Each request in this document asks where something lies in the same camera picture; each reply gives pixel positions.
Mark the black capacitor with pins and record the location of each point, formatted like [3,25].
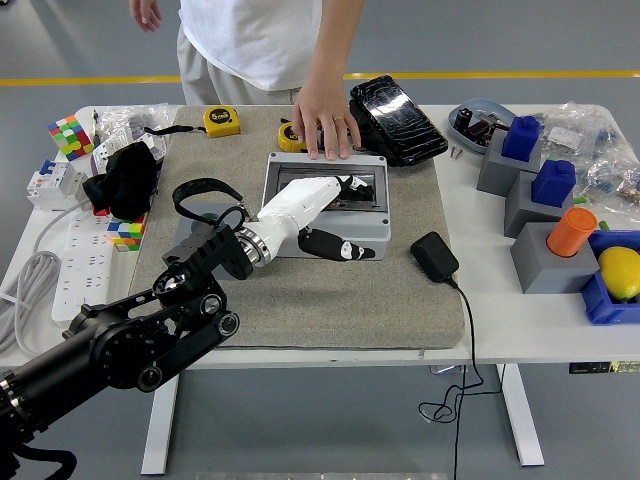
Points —
[463,117]

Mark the grey plastic junction box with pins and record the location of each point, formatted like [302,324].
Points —
[370,230]

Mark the white table leg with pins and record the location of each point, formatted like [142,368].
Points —
[160,425]
[522,420]

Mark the orange cylinder battery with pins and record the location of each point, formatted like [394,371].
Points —
[570,235]

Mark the blue block battery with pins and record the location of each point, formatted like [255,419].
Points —
[521,140]
[552,185]

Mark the black table control panel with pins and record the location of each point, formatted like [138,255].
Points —
[600,367]

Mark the person's left hand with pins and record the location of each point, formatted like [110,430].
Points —
[325,117]

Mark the black glossy case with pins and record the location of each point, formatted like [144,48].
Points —
[400,120]

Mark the white purple small box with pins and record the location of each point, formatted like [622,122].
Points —
[102,152]

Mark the clear plastic parts bag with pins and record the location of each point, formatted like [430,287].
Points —
[575,132]
[615,182]

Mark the grey-brown mat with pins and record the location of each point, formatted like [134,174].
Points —
[325,310]

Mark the blue plastic bin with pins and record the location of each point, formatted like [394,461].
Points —
[605,310]

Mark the person's right hand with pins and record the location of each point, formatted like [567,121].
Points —
[147,12]

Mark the yellow lemon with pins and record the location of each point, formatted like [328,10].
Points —
[620,272]

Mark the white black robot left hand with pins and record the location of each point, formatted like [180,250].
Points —
[295,205]

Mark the white power strip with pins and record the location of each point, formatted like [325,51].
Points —
[82,270]

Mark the person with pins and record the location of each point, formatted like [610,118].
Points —
[250,40]

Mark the black power adapter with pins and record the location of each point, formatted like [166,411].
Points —
[434,256]

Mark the pen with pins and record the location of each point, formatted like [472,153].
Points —
[95,127]

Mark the person's left forearm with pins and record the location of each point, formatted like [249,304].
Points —
[340,45]

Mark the white circuit breaker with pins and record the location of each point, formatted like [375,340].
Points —
[52,182]

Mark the brown electronic component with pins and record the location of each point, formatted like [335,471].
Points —
[480,131]

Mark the transparent hinged box lid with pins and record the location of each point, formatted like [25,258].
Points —
[295,175]

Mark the small colourful puzzle cube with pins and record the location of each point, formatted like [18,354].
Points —
[127,234]

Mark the yellow round tape measure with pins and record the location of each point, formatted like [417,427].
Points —
[287,137]

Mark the black cloth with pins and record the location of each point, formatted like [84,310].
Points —
[125,182]

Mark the blue-grey dish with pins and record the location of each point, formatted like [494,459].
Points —
[487,107]

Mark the grey block holder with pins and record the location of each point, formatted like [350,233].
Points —
[520,215]
[545,270]
[210,208]
[497,175]

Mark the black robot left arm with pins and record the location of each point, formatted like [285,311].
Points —
[125,345]

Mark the large colourful puzzle cube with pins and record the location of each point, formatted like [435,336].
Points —
[70,137]

